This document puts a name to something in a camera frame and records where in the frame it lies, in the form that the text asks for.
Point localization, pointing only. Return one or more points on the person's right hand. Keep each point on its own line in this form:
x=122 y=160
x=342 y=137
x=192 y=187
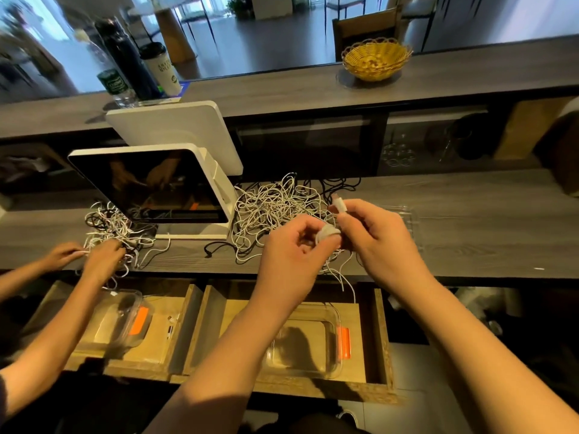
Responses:
x=384 y=244

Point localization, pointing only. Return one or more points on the person's left hand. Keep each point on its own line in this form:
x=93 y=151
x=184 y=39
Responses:
x=294 y=262

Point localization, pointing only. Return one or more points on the clear container drawer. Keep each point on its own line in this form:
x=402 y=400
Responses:
x=303 y=343
x=113 y=325

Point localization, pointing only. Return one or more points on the person's right forearm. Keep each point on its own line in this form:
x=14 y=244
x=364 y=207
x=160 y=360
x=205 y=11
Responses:
x=488 y=366

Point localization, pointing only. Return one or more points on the person's left forearm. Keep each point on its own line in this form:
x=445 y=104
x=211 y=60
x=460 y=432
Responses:
x=226 y=375

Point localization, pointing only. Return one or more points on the another person's forearm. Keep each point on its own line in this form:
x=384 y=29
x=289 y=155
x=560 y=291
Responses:
x=45 y=348
x=23 y=280

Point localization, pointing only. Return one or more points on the wooden drawer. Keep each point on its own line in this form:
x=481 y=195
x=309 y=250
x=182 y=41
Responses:
x=371 y=357
x=172 y=339

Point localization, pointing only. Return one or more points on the white touchscreen monitor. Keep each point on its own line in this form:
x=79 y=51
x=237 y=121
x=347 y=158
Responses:
x=154 y=185

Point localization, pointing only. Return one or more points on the grey wooden bar counter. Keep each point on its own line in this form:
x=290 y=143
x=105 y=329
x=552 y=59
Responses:
x=271 y=95

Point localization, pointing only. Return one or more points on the white customer display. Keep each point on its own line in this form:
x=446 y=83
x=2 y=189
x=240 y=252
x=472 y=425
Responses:
x=176 y=131

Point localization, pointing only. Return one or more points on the yellow woven basket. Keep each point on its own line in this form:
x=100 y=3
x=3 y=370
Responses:
x=376 y=60

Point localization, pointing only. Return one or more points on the flat cardboard sheet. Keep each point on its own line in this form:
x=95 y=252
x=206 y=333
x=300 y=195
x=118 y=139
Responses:
x=534 y=131

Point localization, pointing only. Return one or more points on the blue white notebook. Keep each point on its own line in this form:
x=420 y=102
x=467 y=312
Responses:
x=179 y=90

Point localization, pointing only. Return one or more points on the brown wooden chair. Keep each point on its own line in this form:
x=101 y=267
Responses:
x=366 y=27

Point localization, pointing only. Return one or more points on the white paper coffee cup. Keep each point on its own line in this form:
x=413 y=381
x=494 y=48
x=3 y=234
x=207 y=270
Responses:
x=161 y=69

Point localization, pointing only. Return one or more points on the clear plastic water bottle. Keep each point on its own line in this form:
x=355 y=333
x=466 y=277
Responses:
x=113 y=81

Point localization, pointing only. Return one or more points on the black thermos bottle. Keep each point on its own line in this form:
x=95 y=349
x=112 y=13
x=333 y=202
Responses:
x=131 y=58

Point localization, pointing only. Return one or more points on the green potted plant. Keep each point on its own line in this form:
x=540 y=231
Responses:
x=240 y=6

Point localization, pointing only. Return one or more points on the round wooden table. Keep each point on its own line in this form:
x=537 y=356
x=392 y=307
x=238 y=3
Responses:
x=172 y=22

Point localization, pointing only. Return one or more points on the black metal chair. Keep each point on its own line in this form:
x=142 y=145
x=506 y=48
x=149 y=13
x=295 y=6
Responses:
x=197 y=9

